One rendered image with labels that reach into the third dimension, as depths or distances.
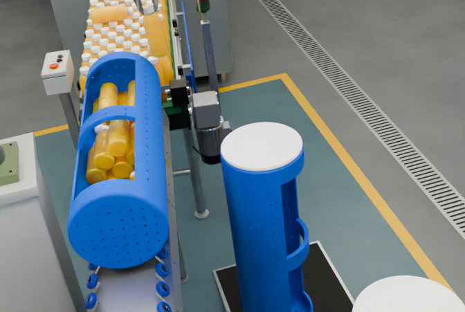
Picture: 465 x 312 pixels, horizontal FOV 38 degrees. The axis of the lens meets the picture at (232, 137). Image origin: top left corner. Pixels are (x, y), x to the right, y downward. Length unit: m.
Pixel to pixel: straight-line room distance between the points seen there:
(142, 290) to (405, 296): 0.74
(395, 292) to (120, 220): 0.76
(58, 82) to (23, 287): 0.90
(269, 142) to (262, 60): 2.75
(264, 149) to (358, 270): 1.18
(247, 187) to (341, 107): 2.24
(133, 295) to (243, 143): 0.65
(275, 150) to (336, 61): 2.74
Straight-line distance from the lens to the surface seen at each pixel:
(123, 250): 2.00
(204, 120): 2.93
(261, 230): 2.35
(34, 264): 2.34
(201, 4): 2.99
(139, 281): 2.04
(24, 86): 5.29
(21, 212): 2.20
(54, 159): 4.34
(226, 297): 3.00
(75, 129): 3.08
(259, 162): 2.21
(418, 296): 1.78
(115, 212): 1.90
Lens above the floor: 2.35
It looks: 34 degrees down
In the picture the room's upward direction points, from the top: 7 degrees counter-clockwise
